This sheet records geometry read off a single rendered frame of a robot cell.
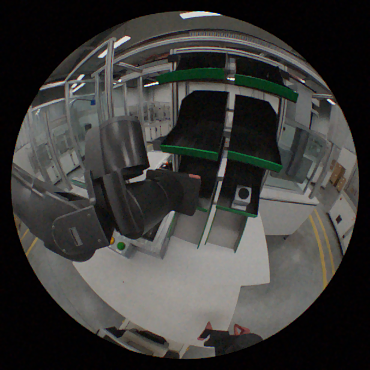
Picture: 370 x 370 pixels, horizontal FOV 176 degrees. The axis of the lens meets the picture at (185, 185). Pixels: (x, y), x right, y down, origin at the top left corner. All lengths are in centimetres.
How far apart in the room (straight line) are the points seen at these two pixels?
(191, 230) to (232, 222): 17
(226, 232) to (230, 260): 21
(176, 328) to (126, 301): 25
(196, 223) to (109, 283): 55
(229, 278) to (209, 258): 15
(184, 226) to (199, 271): 25
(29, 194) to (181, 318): 60
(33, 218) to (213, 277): 61
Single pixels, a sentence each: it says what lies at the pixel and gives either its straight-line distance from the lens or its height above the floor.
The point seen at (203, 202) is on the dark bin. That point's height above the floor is 120.
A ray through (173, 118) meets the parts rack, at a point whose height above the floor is 142.
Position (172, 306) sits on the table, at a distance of 59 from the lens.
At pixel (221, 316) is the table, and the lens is 62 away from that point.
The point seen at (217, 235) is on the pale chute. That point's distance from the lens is 49.
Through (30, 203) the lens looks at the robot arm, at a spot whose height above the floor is 141.
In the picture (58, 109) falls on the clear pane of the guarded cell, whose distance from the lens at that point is 178.
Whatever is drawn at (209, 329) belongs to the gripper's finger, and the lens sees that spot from 40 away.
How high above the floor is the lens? 144
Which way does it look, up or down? 37 degrees down
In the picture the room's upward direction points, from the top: straight up
